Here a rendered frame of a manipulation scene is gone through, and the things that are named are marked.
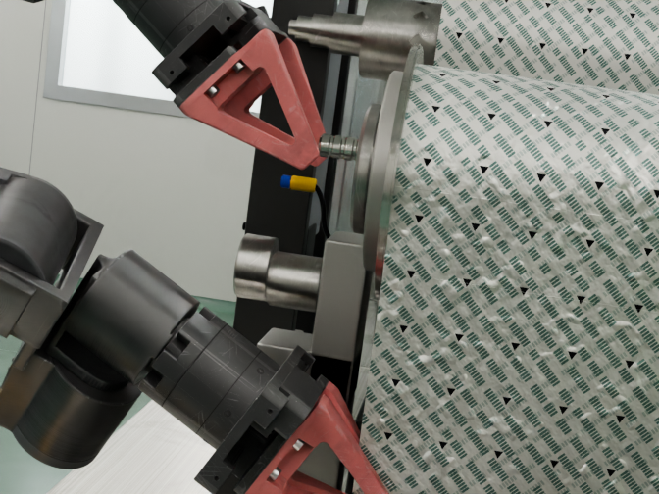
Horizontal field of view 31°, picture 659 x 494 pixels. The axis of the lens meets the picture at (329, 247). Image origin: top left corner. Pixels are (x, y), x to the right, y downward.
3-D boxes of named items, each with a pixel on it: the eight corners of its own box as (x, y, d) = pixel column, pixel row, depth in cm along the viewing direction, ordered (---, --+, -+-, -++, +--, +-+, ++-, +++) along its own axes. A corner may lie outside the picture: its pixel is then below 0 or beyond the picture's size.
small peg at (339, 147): (319, 157, 70) (323, 133, 70) (365, 163, 70) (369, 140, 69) (316, 155, 68) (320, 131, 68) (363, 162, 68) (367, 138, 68)
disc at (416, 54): (388, 274, 75) (421, 44, 73) (396, 275, 75) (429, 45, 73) (364, 327, 61) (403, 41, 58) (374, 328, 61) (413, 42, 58)
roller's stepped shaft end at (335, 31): (290, 48, 93) (295, 8, 93) (364, 58, 93) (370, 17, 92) (283, 46, 90) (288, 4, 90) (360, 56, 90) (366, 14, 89)
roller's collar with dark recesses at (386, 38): (364, 78, 94) (375, -2, 94) (437, 88, 94) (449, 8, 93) (355, 76, 88) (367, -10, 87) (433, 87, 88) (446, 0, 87)
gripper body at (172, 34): (170, 96, 67) (84, 1, 67) (211, 100, 77) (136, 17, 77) (252, 19, 66) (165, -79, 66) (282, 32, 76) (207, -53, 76)
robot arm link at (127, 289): (81, 260, 60) (131, 223, 65) (25, 350, 63) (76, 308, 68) (187, 343, 60) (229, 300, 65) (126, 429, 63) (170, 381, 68)
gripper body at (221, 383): (219, 505, 59) (104, 414, 59) (258, 446, 69) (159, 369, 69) (296, 407, 58) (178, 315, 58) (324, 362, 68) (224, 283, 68)
